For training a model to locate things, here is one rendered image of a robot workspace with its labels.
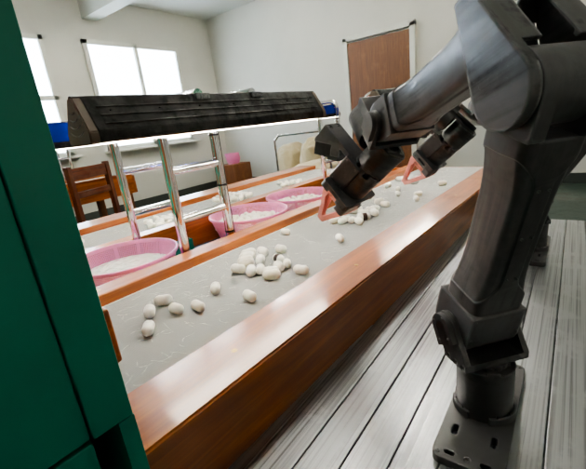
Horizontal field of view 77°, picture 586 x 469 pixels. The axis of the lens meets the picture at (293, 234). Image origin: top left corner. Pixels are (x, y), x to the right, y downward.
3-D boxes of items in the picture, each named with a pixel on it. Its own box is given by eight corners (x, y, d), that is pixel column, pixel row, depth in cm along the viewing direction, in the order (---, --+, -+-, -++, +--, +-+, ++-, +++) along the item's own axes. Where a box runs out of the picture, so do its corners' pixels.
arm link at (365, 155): (348, 149, 63) (374, 119, 59) (371, 156, 67) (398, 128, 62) (361, 180, 60) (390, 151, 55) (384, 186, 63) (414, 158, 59)
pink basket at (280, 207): (299, 225, 135) (297, 200, 132) (274, 251, 111) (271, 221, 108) (234, 227, 143) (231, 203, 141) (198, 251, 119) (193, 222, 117)
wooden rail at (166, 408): (513, 201, 169) (516, 160, 163) (174, 602, 38) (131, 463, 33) (485, 200, 176) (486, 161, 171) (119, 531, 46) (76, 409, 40)
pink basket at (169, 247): (193, 263, 108) (187, 233, 106) (170, 306, 83) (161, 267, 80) (102, 274, 108) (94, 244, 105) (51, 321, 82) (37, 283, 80)
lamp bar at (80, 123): (326, 117, 99) (325, 88, 97) (90, 144, 54) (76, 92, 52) (303, 120, 104) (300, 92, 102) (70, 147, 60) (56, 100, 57)
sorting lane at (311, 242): (486, 170, 172) (486, 166, 172) (88, 442, 42) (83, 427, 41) (422, 171, 191) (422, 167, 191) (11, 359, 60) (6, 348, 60)
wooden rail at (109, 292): (422, 183, 193) (422, 162, 190) (23, 392, 62) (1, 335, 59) (412, 183, 196) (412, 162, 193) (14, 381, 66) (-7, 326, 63)
